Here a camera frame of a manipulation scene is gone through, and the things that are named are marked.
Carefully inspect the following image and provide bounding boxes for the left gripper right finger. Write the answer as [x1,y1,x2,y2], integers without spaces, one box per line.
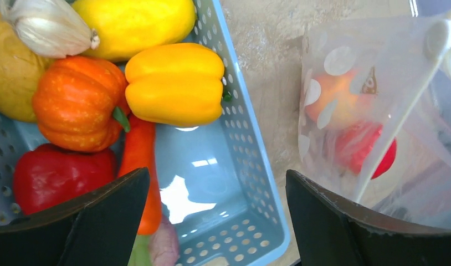
[286,170,451,265]

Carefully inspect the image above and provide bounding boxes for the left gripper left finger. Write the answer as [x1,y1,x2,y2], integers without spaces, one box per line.
[0,171,144,265]

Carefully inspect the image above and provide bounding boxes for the purple onion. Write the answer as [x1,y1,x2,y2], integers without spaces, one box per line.
[148,216,180,266]

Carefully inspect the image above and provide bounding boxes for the red apple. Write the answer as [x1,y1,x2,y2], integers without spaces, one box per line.
[334,122,382,175]

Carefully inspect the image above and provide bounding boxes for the light blue plastic basket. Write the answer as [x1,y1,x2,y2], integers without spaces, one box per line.
[0,1,290,265]

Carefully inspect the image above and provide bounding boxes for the small orange pumpkin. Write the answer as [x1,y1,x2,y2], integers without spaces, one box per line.
[32,56,131,152]

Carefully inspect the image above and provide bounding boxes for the peach fruit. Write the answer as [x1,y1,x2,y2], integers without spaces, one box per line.
[304,70,372,130]

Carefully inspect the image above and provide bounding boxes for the clear zip top bag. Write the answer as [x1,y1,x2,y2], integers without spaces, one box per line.
[298,9,451,230]

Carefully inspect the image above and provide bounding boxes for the yellow bell pepper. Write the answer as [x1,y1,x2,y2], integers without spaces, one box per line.
[125,43,225,127]

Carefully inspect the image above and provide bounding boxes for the white garlic bulb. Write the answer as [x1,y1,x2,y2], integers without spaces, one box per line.
[0,1,100,59]

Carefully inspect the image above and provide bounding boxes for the red bell pepper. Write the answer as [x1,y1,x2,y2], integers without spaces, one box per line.
[13,144,117,215]

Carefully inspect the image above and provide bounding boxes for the orange carrot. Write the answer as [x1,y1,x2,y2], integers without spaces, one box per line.
[117,114,163,266]

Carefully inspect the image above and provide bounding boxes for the yellow lemon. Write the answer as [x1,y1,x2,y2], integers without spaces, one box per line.
[0,14,54,123]

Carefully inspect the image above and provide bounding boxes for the yellow squash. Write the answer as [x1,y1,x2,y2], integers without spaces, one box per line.
[72,0,196,62]

